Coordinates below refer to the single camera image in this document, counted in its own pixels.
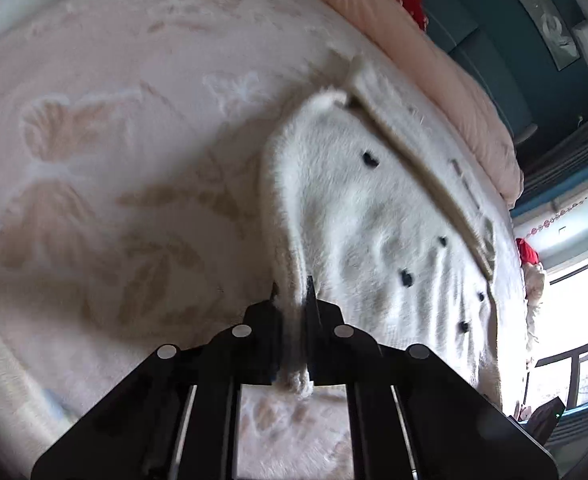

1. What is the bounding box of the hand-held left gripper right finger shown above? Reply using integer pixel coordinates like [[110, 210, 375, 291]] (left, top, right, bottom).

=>
[[301, 276, 559, 480]]

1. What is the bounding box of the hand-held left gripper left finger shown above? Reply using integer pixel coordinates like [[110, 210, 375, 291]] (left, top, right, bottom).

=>
[[30, 282, 284, 480]]

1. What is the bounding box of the white fuzzy black-dotted sweater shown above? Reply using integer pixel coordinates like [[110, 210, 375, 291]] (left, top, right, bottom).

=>
[[260, 54, 530, 407]]

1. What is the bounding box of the pink leaf-patterned blanket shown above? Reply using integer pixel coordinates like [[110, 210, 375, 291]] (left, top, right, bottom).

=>
[[0, 0, 517, 480]]

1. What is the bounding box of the black window railing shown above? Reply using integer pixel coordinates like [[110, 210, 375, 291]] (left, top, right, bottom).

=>
[[533, 331, 588, 410]]

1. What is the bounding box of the pink quilt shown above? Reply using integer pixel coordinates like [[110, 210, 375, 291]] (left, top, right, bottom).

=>
[[274, 0, 525, 207]]

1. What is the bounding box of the teal padded headboard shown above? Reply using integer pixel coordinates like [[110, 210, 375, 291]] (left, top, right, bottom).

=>
[[369, 0, 588, 161]]

